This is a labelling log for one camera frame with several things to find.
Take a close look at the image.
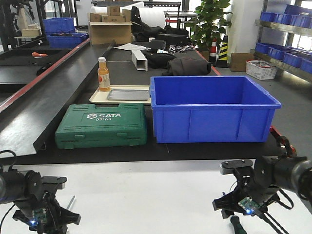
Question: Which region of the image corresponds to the green black screwdriver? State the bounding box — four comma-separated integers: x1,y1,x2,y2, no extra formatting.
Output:
220,190,247,234
67,195,76,210

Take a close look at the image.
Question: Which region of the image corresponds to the dark grey folded cloth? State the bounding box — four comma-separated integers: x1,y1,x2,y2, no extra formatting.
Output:
162,58,212,76

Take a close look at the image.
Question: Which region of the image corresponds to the white square tube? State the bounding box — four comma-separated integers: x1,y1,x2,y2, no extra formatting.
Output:
132,50,148,71

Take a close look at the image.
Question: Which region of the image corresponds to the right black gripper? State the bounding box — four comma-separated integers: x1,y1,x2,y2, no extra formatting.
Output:
213,156,284,216

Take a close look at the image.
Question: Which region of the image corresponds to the brown cardboard box on floor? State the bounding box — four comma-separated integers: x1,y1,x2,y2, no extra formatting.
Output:
230,53,254,72

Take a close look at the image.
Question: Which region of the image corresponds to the black bag on table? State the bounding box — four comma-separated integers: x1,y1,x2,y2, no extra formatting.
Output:
142,50,176,69

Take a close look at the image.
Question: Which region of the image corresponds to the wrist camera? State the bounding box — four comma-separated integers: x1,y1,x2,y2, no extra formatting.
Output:
220,159,254,175
41,176,67,193

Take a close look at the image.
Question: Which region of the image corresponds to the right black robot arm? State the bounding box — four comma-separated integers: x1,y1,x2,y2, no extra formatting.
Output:
213,156,312,218

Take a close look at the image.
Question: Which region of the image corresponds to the white plastic basket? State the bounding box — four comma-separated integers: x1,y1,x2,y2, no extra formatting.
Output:
246,60,278,80

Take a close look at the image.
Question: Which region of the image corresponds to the green SATA tool case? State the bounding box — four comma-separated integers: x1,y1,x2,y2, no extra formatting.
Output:
55,103,147,149

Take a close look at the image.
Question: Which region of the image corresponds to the beige plastic tray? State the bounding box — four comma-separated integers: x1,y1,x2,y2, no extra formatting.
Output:
89,85,151,105

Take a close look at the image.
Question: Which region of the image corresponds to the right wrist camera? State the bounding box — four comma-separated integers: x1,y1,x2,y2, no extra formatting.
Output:
220,159,254,175

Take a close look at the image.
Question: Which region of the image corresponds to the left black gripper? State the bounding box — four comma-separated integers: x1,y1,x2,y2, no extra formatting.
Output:
13,171,81,234

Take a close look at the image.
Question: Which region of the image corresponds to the blue bin on left table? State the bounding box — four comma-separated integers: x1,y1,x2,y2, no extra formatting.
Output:
46,33,89,49

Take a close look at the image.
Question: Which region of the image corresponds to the red white traffic cone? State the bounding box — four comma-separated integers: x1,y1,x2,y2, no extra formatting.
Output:
209,38,217,63

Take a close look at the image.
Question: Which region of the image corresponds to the red conveyor end bracket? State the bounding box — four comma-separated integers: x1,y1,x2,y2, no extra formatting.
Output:
269,126,297,157

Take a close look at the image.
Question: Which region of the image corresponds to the yellow black traffic cone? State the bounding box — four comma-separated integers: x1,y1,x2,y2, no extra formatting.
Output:
214,35,229,68

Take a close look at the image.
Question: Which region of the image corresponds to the large open cardboard box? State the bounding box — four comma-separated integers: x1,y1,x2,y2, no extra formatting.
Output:
88,22,132,45

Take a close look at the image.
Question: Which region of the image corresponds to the large blue plastic bin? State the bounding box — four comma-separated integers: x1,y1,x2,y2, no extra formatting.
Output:
150,76,281,143

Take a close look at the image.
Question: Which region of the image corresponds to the green potted plant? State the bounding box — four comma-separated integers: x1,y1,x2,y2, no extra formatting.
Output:
186,0,232,51

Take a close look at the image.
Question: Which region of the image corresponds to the orange juice bottle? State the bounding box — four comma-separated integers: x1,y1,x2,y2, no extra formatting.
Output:
97,57,111,91

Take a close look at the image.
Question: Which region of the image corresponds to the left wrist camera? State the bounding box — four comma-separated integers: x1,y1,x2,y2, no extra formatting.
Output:
41,176,67,193

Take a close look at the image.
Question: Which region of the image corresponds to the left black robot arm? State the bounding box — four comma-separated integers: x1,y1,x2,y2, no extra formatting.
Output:
0,169,81,234

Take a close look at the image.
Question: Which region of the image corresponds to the grey metal tray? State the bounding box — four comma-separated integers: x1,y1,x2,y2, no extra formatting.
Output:
107,89,150,101

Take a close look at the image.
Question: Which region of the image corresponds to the metal shelf rack with bins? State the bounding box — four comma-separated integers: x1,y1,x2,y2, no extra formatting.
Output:
250,0,312,82

